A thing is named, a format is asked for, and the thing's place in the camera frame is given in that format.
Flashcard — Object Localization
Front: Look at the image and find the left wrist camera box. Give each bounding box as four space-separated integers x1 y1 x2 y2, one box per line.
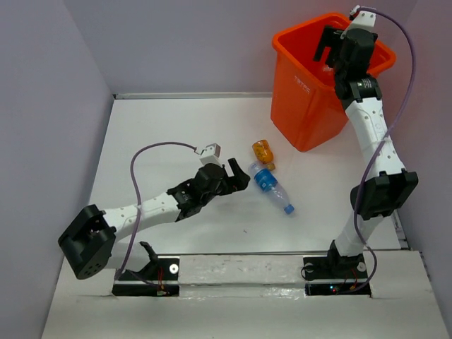
198 143 222 167

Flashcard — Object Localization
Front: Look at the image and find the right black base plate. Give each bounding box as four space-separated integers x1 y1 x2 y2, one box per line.
300 255 371 297

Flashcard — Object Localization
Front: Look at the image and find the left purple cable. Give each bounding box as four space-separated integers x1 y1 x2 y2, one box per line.
116 141 198 283

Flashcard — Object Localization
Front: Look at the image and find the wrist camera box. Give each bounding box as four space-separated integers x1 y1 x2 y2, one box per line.
346 5 376 32
198 143 222 167

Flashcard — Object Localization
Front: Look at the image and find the white foam strip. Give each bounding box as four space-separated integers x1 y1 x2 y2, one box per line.
178 255 305 286

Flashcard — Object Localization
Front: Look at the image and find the orange bottle near bin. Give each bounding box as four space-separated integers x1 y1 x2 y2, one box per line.
252 139 275 172

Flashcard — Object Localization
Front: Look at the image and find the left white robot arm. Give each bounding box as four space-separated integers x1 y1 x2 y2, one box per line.
58 158 250 280

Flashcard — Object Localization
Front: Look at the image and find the blue cap water bottle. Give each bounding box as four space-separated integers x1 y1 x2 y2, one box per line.
249 162 295 215

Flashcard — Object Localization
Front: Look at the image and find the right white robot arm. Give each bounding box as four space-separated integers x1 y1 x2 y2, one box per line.
314 25 418 277

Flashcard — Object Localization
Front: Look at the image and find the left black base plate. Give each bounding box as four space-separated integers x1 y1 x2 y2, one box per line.
112 242 180 297

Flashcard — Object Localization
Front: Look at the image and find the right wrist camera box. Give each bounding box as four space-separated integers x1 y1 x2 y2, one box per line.
346 5 376 32

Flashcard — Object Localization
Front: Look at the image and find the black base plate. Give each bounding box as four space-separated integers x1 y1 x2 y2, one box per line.
300 255 371 297
112 242 180 297

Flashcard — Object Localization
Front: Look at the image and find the orange plastic bin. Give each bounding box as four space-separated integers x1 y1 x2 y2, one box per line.
270 13 396 152

